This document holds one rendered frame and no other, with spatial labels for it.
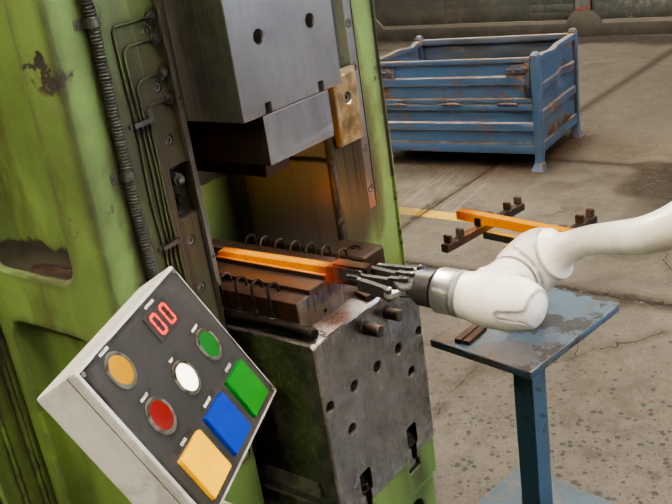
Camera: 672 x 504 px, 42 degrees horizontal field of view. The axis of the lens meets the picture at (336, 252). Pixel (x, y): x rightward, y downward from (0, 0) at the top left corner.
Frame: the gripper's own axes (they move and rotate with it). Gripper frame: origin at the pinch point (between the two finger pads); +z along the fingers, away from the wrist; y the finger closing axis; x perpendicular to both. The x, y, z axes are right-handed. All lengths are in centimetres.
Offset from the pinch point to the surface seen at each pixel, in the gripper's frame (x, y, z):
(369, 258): -3.2, 13.2, 5.2
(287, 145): 29.1, -7.2, 5.8
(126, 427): 12, -71, -16
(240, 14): 55, -13, 6
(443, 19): -86, 760, 427
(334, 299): -6.8, -0.7, 5.1
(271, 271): -1.6, -3.1, 19.6
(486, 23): -91, 757, 371
